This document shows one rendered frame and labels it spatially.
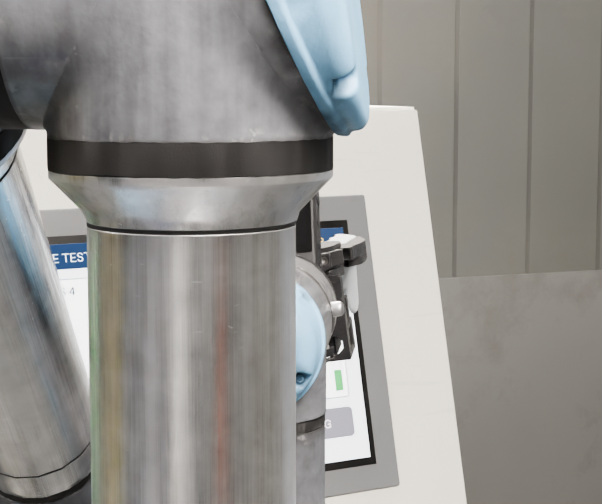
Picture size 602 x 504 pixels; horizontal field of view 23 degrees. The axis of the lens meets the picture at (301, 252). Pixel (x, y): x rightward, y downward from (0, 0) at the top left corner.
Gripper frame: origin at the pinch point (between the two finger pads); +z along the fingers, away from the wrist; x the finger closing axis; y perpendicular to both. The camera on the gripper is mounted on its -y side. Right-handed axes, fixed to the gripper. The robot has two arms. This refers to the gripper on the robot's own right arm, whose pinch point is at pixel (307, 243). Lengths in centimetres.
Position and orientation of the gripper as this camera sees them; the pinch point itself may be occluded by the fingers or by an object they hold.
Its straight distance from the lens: 116.1
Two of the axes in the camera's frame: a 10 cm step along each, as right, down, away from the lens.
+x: 9.9, -1.2, -1.2
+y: 1.3, 9.9, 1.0
